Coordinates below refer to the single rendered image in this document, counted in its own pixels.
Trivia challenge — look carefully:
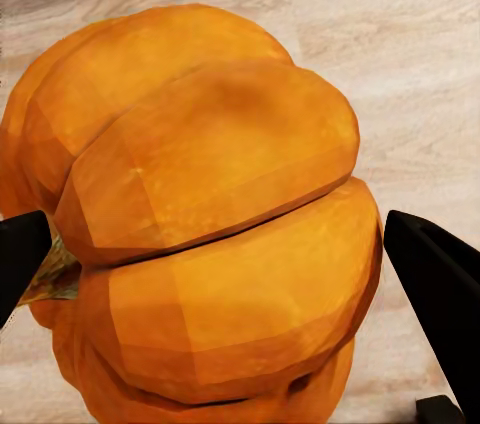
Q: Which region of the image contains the pumpkin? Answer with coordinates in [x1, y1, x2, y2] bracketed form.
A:
[0, 3, 385, 424]

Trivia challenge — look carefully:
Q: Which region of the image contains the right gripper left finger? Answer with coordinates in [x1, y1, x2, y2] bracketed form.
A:
[0, 209, 52, 330]

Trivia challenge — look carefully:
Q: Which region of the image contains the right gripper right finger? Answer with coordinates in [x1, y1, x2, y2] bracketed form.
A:
[383, 210, 480, 424]

